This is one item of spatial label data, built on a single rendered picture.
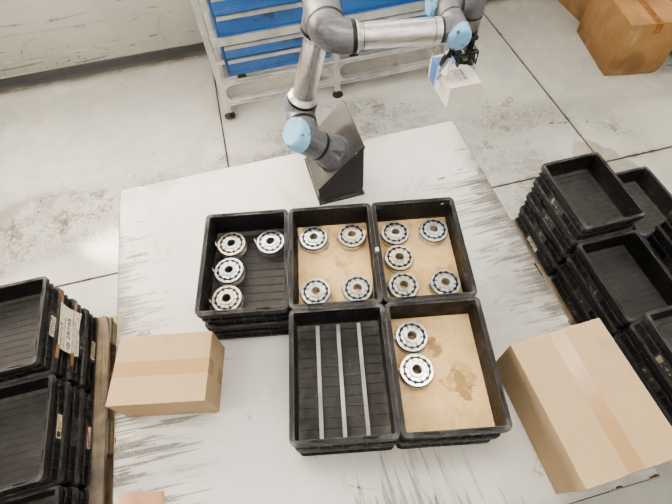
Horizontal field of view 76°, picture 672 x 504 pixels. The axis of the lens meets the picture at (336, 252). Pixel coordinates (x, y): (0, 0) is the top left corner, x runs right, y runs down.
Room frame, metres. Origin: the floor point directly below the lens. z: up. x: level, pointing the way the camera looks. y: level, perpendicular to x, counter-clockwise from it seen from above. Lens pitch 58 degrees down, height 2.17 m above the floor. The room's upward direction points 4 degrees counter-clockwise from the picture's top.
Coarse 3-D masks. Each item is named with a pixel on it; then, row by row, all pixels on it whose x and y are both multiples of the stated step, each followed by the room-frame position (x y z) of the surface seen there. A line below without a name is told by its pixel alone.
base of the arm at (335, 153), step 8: (328, 136) 1.26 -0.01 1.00; (336, 136) 1.28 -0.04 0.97; (328, 144) 1.22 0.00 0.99; (336, 144) 1.24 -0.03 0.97; (344, 144) 1.25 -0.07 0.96; (328, 152) 1.21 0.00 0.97; (336, 152) 1.22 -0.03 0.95; (344, 152) 1.22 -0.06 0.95; (320, 160) 1.20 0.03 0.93; (328, 160) 1.20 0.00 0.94; (336, 160) 1.20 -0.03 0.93; (344, 160) 1.20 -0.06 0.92; (328, 168) 1.19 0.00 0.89; (336, 168) 1.19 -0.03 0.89
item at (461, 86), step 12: (432, 60) 1.49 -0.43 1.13; (432, 72) 1.47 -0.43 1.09; (456, 72) 1.39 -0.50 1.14; (468, 72) 1.39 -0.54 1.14; (432, 84) 1.45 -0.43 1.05; (444, 84) 1.36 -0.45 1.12; (456, 84) 1.33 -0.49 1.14; (468, 84) 1.32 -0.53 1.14; (480, 84) 1.33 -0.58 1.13; (444, 96) 1.34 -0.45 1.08; (456, 96) 1.31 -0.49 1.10; (468, 96) 1.32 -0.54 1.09
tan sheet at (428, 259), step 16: (384, 224) 0.95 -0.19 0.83; (416, 224) 0.93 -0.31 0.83; (416, 240) 0.86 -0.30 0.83; (448, 240) 0.85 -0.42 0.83; (416, 256) 0.79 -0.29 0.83; (432, 256) 0.79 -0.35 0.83; (448, 256) 0.78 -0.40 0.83; (384, 272) 0.74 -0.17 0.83; (416, 272) 0.73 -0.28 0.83; (432, 272) 0.72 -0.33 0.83
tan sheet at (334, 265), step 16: (336, 240) 0.89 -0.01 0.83; (304, 256) 0.83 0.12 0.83; (320, 256) 0.83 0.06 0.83; (336, 256) 0.82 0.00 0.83; (352, 256) 0.82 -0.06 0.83; (368, 256) 0.81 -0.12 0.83; (304, 272) 0.76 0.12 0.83; (320, 272) 0.76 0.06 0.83; (336, 272) 0.75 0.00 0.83; (352, 272) 0.75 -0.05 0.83; (368, 272) 0.74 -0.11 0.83; (336, 288) 0.69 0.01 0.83
